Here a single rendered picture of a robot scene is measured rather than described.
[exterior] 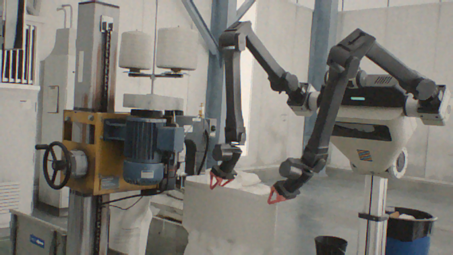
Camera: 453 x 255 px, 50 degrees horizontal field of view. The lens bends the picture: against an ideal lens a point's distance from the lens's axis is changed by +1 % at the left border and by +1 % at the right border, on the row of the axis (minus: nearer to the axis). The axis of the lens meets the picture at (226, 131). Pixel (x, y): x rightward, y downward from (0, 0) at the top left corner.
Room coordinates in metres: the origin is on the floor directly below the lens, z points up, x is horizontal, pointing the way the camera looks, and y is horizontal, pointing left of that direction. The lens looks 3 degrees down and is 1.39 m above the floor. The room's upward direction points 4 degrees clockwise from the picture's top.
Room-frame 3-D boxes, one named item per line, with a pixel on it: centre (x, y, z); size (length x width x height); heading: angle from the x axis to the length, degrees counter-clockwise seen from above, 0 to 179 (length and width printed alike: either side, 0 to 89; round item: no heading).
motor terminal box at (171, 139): (1.79, 0.21, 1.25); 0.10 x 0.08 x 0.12; 165
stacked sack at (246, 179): (5.69, -0.08, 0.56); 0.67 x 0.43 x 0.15; 50
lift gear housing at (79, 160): (1.84, 0.58, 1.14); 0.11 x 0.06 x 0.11; 50
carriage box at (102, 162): (1.99, 0.47, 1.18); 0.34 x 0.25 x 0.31; 140
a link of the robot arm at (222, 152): (1.90, -0.01, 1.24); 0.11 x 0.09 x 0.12; 137
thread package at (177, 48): (1.93, 0.22, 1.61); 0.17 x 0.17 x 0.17
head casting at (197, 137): (2.27, 0.28, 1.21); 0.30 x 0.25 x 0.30; 50
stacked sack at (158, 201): (5.32, 0.45, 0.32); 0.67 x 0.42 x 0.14; 144
